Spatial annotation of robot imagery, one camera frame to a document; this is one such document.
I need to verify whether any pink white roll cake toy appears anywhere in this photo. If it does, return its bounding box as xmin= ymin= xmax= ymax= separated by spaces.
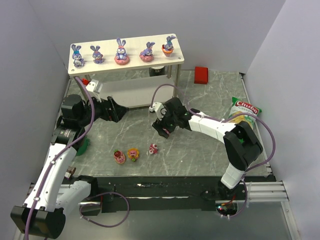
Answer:
xmin=148 ymin=143 xmax=158 ymax=155

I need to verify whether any small purple bunny toy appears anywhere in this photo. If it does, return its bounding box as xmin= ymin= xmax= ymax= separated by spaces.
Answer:
xmin=71 ymin=44 xmax=85 ymax=68

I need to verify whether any purple bunny with red bow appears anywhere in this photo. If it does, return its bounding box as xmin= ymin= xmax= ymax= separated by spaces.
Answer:
xmin=90 ymin=45 xmax=104 ymax=64

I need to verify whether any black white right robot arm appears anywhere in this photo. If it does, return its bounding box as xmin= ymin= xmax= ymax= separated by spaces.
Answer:
xmin=149 ymin=97 xmax=263 ymax=190

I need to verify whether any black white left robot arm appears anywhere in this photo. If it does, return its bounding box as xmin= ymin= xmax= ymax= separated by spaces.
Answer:
xmin=10 ymin=94 xmax=129 ymax=239

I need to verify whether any black jar behind shelf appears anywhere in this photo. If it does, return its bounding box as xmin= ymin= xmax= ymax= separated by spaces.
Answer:
xmin=149 ymin=66 xmax=166 ymax=77

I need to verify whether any white two-tier wooden shelf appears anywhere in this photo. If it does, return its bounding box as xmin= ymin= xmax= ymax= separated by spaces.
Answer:
xmin=68 ymin=33 xmax=185 ymax=108

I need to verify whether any orange sunflower toy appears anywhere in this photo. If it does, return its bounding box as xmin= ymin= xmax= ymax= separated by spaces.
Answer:
xmin=127 ymin=148 xmax=140 ymax=162

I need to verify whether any chocolate donut on green plate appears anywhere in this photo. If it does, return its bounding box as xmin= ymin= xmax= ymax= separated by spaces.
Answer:
xmin=76 ymin=136 xmax=90 ymax=157

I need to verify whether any pink strawberry bear toy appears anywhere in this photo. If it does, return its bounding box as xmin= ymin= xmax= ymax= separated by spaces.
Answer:
xmin=113 ymin=149 xmax=126 ymax=165

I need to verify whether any red plastic block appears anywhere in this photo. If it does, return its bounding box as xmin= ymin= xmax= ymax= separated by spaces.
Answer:
xmin=194 ymin=66 xmax=209 ymax=85

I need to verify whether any brown snack bar wrapper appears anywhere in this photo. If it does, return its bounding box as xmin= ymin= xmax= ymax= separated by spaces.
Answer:
xmin=64 ymin=166 xmax=76 ymax=180

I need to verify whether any green chips bag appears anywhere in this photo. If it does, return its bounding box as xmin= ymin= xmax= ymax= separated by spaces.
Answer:
xmin=228 ymin=97 xmax=262 ymax=129

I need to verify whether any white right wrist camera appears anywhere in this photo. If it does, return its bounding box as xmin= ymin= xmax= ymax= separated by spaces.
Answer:
xmin=149 ymin=102 xmax=167 ymax=120

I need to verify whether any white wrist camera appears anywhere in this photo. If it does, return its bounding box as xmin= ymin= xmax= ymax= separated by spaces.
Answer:
xmin=85 ymin=79 xmax=103 ymax=102
xmin=149 ymin=102 xmax=167 ymax=120

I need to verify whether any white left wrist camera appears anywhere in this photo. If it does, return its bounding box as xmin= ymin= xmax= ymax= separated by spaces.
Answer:
xmin=85 ymin=79 xmax=103 ymax=102

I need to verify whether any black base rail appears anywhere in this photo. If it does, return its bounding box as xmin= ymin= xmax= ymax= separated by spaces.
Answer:
xmin=81 ymin=176 xmax=276 ymax=213

